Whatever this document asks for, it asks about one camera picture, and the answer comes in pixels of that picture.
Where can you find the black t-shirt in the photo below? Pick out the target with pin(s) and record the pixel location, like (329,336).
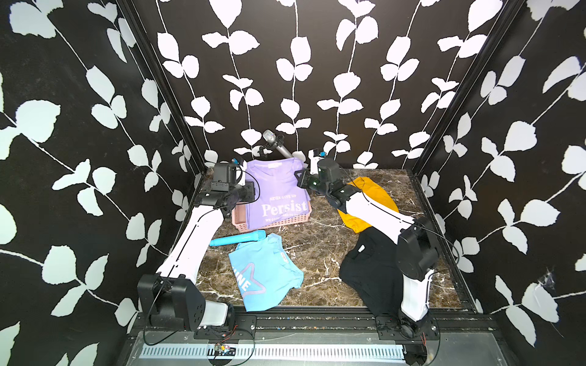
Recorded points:
(370,268)

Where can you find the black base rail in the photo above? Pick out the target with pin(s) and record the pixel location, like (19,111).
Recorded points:
(285,321)

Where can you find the black microphone stand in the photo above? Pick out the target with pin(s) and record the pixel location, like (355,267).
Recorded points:
(261,153)

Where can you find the blue toy microphone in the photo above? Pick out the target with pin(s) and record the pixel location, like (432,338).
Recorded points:
(254,236)

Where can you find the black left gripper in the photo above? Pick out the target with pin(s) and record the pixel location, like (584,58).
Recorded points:
(249,196)

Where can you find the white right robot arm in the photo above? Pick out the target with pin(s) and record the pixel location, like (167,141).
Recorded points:
(417,254)

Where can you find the silver microphone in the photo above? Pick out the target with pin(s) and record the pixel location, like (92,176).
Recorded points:
(276,142)

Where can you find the light blue t-shirt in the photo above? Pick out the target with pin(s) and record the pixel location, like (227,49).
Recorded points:
(264,273)

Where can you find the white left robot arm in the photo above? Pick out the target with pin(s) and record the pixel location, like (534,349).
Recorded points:
(170,297)

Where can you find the purple t-shirt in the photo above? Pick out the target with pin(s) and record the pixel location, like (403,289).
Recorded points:
(277,193)

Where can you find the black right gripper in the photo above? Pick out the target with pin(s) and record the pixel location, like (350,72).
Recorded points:
(303,182)

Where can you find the small circuit board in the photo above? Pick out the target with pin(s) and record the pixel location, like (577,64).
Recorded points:
(224,351)

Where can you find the pink plastic basket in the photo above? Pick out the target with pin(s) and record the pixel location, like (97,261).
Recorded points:
(239,219)

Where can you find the yellow t-shirt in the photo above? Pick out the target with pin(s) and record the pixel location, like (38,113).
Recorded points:
(371,206)

